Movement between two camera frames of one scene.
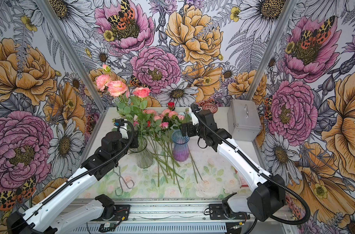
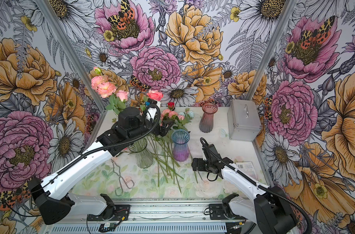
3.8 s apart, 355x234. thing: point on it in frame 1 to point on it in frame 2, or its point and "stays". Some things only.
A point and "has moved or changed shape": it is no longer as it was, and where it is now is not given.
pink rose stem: (125, 104) has moved or changed shape
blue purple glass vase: (181, 151) stays
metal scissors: (130, 183) stays
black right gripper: (190, 126) to (200, 167)
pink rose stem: (139, 105) to (155, 95)
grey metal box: (244, 119) stays
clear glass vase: (144, 159) stays
